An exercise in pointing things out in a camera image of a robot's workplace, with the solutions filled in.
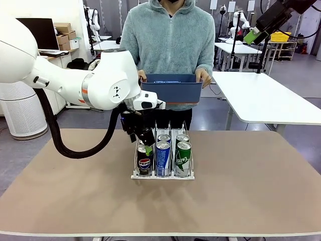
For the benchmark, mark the black cap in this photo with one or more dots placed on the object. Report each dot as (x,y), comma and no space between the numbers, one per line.
(119,40)

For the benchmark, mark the yellow plastic crate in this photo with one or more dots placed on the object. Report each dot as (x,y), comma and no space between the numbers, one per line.
(281,37)

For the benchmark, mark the black trousers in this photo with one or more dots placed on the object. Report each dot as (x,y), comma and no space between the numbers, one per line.
(180,118)

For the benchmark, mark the black floor stand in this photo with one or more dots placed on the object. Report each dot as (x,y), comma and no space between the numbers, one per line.
(263,59)

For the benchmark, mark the black white jacket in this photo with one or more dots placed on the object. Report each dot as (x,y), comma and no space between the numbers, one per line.
(93,64)

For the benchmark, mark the white cylindrical air purifier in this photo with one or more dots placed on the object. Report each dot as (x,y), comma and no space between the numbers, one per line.
(20,115)

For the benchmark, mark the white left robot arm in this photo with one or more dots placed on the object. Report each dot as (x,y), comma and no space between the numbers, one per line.
(105,82)

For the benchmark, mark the black hat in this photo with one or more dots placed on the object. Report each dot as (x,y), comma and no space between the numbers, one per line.
(76,62)

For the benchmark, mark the brown cardboard box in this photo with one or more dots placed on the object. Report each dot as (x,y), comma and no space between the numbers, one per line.
(62,27)
(65,37)
(64,46)

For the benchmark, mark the person's left hand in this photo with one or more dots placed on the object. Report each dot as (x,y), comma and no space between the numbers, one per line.
(205,75)

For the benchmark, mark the white can dispenser rack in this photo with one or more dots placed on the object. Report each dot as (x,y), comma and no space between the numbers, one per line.
(163,177)

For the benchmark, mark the large white table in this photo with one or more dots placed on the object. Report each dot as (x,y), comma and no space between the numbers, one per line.
(270,100)

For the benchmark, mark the white background desk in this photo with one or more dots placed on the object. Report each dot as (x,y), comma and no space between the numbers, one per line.
(238,48)
(107,45)

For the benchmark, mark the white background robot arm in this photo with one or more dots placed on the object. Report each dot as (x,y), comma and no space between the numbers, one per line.
(94,22)
(237,22)

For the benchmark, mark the black Pepsi can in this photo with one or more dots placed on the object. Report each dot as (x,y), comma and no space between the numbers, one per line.
(144,164)

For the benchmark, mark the left forearm teal fleece sleeve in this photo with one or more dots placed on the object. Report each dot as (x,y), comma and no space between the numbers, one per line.
(206,60)

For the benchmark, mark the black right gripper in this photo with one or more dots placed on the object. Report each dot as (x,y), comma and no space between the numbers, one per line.
(273,15)

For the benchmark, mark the person's right hand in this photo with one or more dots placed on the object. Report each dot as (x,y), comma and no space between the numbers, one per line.
(142,75)

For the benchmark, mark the blue plastic bin orange trim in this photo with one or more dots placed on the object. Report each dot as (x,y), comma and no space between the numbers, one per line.
(173,91)

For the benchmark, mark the white cabinet wooden top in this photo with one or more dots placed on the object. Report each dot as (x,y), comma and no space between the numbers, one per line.
(56,61)

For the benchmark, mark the teal fleece jacket torso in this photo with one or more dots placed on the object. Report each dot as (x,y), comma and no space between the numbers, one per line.
(170,45)

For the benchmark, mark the green beverage can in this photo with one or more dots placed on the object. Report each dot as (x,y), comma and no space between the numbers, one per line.
(182,137)
(183,160)

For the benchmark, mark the red fire extinguisher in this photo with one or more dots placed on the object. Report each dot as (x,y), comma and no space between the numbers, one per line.
(303,48)

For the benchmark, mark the wooden storage shelf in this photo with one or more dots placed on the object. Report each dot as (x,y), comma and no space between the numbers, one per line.
(286,50)

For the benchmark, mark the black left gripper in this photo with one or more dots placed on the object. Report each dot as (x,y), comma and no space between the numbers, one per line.
(133,124)

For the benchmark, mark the white paper sheet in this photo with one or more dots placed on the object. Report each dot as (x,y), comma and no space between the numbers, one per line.
(213,4)
(251,5)
(232,6)

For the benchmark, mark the white box teal lid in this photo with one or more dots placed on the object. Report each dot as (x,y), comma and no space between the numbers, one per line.
(74,43)

